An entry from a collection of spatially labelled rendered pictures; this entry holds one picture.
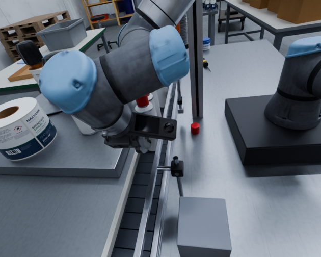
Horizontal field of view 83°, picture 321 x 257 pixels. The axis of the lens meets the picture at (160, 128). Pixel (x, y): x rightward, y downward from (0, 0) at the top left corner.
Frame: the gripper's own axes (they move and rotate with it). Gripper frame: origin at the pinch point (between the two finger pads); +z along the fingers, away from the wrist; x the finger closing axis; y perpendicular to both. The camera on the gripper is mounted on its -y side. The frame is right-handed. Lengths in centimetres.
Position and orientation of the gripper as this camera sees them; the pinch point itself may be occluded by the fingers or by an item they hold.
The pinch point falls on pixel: (150, 143)
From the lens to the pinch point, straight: 54.5
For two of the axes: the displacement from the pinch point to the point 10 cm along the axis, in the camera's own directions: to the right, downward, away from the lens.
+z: 2.0, 3.2, 9.2
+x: -0.4, 9.5, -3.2
